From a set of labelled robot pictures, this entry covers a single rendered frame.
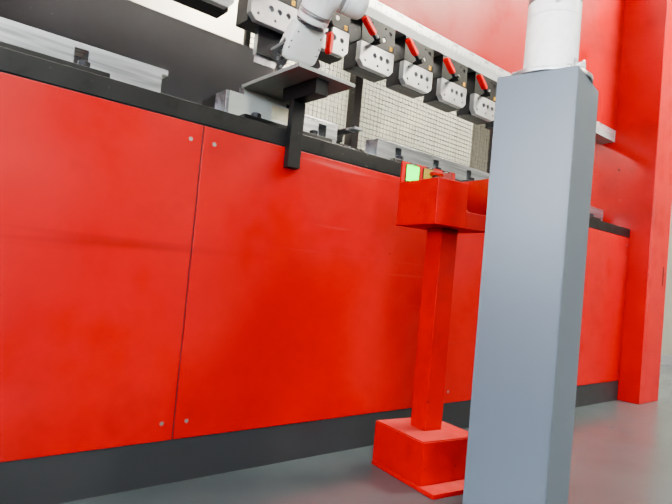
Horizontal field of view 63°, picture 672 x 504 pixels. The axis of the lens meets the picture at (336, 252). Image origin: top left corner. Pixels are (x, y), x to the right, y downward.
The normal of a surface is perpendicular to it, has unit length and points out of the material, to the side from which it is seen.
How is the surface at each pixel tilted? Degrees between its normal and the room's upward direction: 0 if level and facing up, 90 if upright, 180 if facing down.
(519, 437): 90
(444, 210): 90
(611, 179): 90
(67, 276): 90
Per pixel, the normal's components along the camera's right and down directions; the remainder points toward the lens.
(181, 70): 0.65, 0.04
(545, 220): -0.61, -0.08
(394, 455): -0.85, -0.10
